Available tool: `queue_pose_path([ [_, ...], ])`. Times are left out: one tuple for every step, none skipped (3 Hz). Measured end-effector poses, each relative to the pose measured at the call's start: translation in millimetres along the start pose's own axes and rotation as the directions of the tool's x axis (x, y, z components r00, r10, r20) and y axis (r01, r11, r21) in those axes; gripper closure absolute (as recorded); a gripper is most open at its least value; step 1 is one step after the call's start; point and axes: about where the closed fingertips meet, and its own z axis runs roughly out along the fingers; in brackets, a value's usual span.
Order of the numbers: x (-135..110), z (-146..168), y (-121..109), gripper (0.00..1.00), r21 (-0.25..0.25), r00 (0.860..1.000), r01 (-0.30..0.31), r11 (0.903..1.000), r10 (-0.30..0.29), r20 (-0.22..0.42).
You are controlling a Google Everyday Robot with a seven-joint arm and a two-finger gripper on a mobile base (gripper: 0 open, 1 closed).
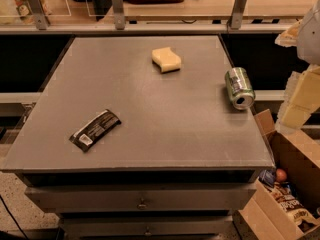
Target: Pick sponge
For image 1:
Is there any black floor cable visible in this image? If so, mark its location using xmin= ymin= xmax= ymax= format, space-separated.
xmin=0 ymin=194 xmax=30 ymax=240

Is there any grey drawer cabinet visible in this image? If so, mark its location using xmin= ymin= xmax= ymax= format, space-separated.
xmin=3 ymin=36 xmax=273 ymax=240

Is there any green soda can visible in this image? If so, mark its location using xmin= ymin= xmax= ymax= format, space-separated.
xmin=225 ymin=67 xmax=255 ymax=110

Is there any yellow sponge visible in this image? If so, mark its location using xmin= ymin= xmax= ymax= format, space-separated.
xmin=151 ymin=47 xmax=182 ymax=73

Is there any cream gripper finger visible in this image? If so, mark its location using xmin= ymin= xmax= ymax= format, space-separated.
xmin=275 ymin=21 xmax=301 ymax=47
xmin=276 ymin=65 xmax=320 ymax=133

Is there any middle metal bracket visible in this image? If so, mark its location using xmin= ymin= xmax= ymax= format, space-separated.
xmin=111 ymin=0 xmax=125 ymax=30

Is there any cardboard box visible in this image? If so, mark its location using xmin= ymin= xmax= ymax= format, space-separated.
xmin=239 ymin=110 xmax=320 ymax=240

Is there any lower drawer knob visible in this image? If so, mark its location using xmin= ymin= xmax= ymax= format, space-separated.
xmin=144 ymin=227 xmax=152 ymax=237

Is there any red apple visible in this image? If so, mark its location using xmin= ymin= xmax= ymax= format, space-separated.
xmin=276 ymin=168 xmax=287 ymax=183

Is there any right metal bracket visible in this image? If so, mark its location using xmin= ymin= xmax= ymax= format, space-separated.
xmin=228 ymin=0 xmax=247 ymax=29

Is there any brown snack bag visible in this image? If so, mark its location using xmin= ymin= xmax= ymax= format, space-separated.
xmin=270 ymin=183 xmax=319 ymax=231

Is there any upper drawer knob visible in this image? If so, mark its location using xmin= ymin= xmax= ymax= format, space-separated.
xmin=137 ymin=198 xmax=148 ymax=210

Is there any blue packet in box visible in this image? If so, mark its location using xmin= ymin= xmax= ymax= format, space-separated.
xmin=259 ymin=170 xmax=276 ymax=188

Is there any metal bracket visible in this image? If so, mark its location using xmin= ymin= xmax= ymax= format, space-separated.
xmin=27 ymin=0 xmax=49 ymax=30
xmin=111 ymin=0 xmax=125 ymax=30
xmin=228 ymin=0 xmax=247 ymax=29

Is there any black snack bar wrapper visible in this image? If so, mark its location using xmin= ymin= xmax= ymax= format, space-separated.
xmin=69 ymin=109 xmax=121 ymax=152

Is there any left metal bracket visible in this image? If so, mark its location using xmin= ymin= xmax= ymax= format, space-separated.
xmin=27 ymin=0 xmax=49 ymax=30

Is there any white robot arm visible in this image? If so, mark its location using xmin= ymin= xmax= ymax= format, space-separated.
xmin=275 ymin=1 xmax=320 ymax=133

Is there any drawer knob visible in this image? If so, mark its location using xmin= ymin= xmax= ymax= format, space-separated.
xmin=137 ymin=198 xmax=148 ymax=210
xmin=144 ymin=227 xmax=152 ymax=237

